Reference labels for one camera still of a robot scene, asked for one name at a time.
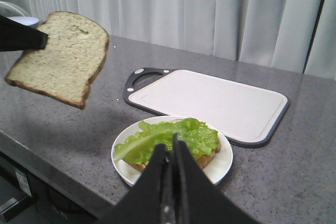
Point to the white cutting board dark rim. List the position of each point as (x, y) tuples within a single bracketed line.
[(245, 114)]

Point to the bread slice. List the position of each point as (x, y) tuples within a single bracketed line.
[(204, 159), (64, 70)]

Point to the black appliance under counter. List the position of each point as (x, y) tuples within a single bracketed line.
[(25, 198)]

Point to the grey curtain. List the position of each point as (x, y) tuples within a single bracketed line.
[(293, 35)]

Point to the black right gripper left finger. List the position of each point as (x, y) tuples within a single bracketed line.
[(146, 200)]

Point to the white round plate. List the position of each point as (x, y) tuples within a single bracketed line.
[(216, 170)]

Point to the green lettuce leaf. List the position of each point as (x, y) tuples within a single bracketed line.
[(168, 140)]

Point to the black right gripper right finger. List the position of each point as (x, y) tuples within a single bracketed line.
[(197, 200)]

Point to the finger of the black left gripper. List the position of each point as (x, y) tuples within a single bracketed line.
[(16, 36)]

